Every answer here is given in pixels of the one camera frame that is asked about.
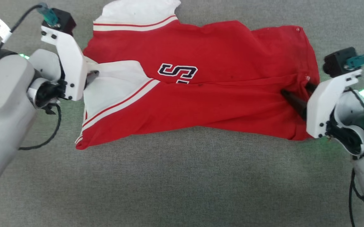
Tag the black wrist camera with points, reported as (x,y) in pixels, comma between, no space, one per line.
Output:
(336,61)
(63,22)

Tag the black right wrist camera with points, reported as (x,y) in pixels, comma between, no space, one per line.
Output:
(336,61)

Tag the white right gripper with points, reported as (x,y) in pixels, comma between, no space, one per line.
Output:
(320,107)

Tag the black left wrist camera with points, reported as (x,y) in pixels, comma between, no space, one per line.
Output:
(63,22)

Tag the red and white shirt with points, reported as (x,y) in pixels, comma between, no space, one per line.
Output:
(216,94)

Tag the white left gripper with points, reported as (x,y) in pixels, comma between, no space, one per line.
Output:
(73,69)

